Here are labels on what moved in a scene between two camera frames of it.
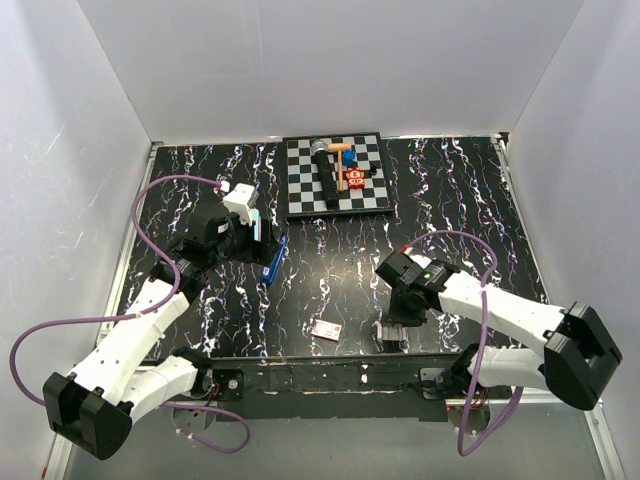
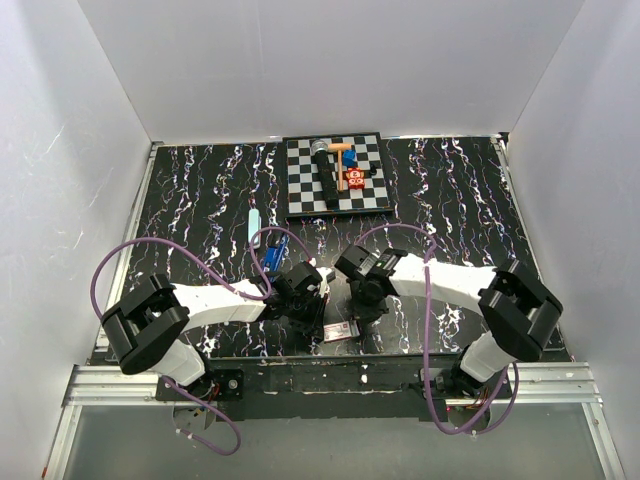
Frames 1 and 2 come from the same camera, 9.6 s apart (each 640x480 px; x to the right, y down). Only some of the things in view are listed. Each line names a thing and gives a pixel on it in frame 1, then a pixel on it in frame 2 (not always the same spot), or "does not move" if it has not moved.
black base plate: [366, 386] does not move
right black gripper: [397, 315] -> [363, 314]
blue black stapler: [268, 271] does not move
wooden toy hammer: [339, 147] does not move
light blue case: [254, 215] does not move
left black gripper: [260, 253] -> [314, 327]
